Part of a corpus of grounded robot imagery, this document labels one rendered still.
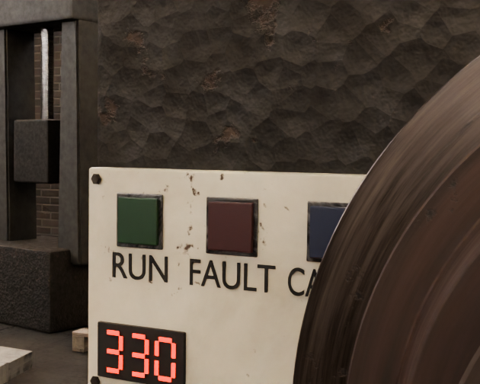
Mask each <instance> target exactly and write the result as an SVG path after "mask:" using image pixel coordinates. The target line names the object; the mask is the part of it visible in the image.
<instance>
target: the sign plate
mask: <svg viewBox="0 0 480 384"><path fill-rule="evenodd" d="M365 176H366V175H365V174H327V173H300V172H272V171H218V170H191V169H164V168H109V167H96V168H89V240H88V384H293V374H294V366H295V360H296V351H297V346H298V342H299V334H300V330H301V327H302V320H303V316H304V313H305V310H306V305H307V302H308V299H309V294H310V292H311V289H312V284H313V282H314V279H315V276H316V274H317V271H318V267H319V265H320V263H321V261H322V260H321V258H310V257H309V228H310V206H336V207H347V205H348V204H349V202H350V200H351V198H352V196H353V195H354V193H355V192H356V190H357V188H358V187H359V185H360V183H361V182H362V180H363V179H364V178H365ZM118 197H142V198H158V245H157V246H154V245H134V244H124V243H119V242H118ZM209 201H223V202H239V203H253V204H254V228H253V252H252V253H242V252H232V251H213V250H209V249H208V203H209ZM107 330H112V331H118V332H119V336H123V350H119V336H117V335H111V334H107ZM133 333H134V334H144V335H145V339H138V338H133ZM158 337H163V338H171V343H172V344H176V355H175V359H174V358H171V343H167V342H161V341H159V343H158V356H155V341H158ZM145 340H149V354H145ZM107 349H113V350H119V355H123V369H122V370H119V374H118V373H109V372H107V367H109V368H114V369H119V355H117V354H108V353H107ZM133 353H139V354H145V359H149V374H146V373H145V359H143V358H138V357H133ZM155 360H158V376H166V377H171V363H175V378H171V382H165V381H160V380H158V376H156V375H155ZM132 372H138V373H145V378H142V377H137V376H132Z"/></svg>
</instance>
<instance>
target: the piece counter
mask: <svg viewBox="0 0 480 384"><path fill-rule="evenodd" d="M107 334H111V335H117V336H119V332H118V331H112V330H107ZM133 338H138V339H145V335H144V334H134V333H133ZM159 341H161V342H167V343H171V338H163V337H158V341H155V356H158V343H159ZM119 350H123V336H119ZM119 350H113V349H107V353H108V354H117V355H119ZM145 354H149V340H145ZM145 354H139V353H133V357H138V358H143V359H145ZM175 355H176V344H172V343H171V358H174V359H175ZM122 369H123V355H119V369H114V368H109V367H107V372H109V373H118V374H119V370H122ZM145 373H146V374H149V359H145ZM145 373H138V372H132V376H137V377H142V378H145ZM155 375H156V376H158V360H155ZM171 378H175V363H171V377H166V376H158V380H160V381H165V382H171Z"/></svg>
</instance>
